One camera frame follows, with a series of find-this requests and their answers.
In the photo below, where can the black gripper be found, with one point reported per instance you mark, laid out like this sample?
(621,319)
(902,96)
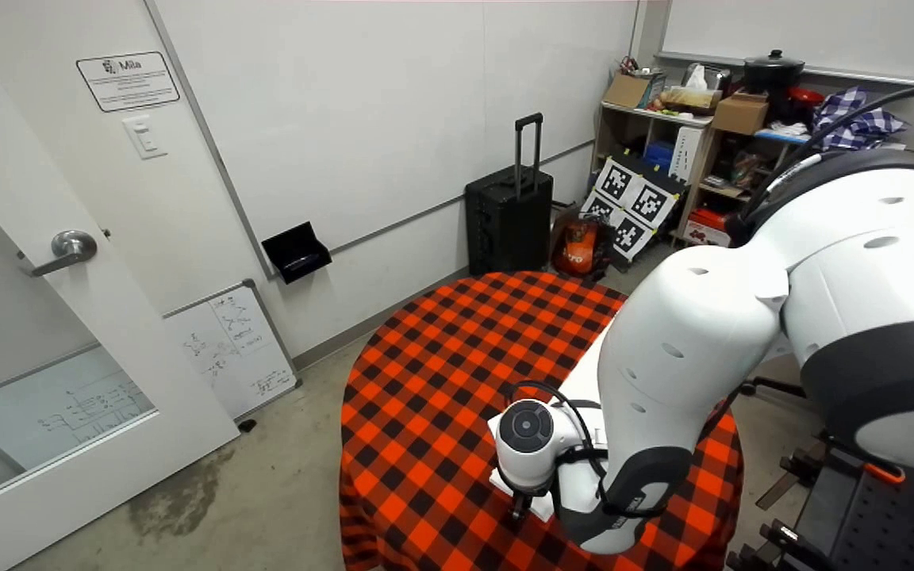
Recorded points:
(525,497)

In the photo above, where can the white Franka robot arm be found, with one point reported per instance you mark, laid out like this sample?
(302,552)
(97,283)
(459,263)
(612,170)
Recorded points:
(872,274)

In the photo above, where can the red black plaid tablecloth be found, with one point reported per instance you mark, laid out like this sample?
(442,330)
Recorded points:
(444,349)

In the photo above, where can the orange black bag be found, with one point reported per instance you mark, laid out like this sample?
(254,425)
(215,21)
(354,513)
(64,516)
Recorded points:
(583,248)

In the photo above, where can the black suitcase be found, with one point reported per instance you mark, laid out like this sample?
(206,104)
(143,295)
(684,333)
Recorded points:
(509,226)

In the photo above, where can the black white tag calibration board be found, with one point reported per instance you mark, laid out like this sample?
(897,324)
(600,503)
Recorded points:
(634,207)

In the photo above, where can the small leaning whiteboard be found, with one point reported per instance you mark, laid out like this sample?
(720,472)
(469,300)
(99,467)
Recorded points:
(234,349)

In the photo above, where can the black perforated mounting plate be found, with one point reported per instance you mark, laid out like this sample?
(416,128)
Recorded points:
(880,527)

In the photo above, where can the wooden storage shelf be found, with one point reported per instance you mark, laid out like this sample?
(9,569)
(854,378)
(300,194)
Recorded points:
(689,159)

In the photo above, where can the cardboard box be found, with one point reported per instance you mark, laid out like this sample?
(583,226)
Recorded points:
(630,91)
(739,115)

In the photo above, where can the white plastic bottle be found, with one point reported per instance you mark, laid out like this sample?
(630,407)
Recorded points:
(696,80)

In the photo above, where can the black cooking pot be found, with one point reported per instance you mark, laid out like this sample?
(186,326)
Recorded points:
(773,76)

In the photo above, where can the blue plaid cloth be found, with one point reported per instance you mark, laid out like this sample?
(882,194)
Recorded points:
(854,122)

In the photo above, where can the white door with glass pane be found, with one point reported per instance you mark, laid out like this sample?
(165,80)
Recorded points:
(55,159)

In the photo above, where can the framed wall whiteboard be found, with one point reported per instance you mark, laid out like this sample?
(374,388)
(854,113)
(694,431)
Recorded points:
(808,34)

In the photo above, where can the white printed wall sign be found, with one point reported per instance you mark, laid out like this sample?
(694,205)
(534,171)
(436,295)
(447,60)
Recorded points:
(128,80)

